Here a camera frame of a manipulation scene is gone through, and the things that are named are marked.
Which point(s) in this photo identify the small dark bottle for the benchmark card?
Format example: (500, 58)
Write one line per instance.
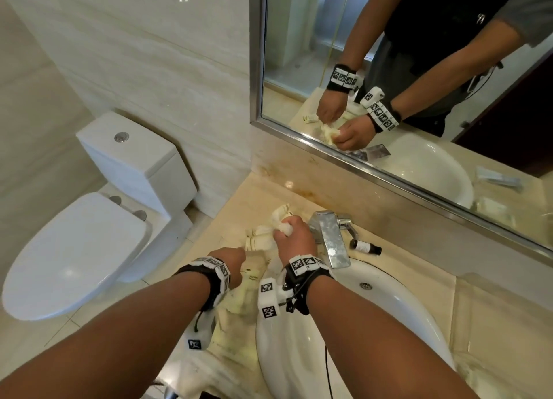
(365, 246)

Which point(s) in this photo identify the person's right fingers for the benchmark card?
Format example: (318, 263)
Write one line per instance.
(300, 228)

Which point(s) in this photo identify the clear plastic packet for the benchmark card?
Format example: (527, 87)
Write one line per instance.
(501, 329)

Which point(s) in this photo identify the chrome faucet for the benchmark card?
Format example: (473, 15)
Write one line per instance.
(330, 234)

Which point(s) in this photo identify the person's right hand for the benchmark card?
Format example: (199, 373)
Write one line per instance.
(298, 245)

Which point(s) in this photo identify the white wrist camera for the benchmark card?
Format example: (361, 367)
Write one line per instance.
(199, 336)
(270, 299)

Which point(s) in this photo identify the cream cloth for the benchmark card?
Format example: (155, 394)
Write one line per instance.
(242, 308)

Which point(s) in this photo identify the white toilet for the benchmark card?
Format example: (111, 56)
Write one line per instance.
(129, 174)

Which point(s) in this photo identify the person's right forearm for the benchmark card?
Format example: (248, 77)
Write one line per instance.
(371, 347)

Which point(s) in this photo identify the person's left hand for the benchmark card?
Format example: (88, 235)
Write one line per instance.
(231, 260)

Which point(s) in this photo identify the white ceramic sink basin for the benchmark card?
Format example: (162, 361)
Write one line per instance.
(389, 316)

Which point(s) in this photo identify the person's left forearm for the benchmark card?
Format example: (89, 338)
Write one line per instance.
(112, 347)

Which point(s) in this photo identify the white toilet lid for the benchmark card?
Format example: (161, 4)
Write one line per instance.
(73, 256)

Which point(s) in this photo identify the black marker wristband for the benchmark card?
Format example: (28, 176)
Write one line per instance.
(309, 273)
(216, 277)

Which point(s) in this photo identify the metal-framed wall mirror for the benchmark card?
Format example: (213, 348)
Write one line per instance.
(410, 66)

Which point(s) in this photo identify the person's left fingers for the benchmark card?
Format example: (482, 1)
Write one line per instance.
(241, 256)

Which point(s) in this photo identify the chrome flush button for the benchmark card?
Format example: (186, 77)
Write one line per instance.
(122, 137)

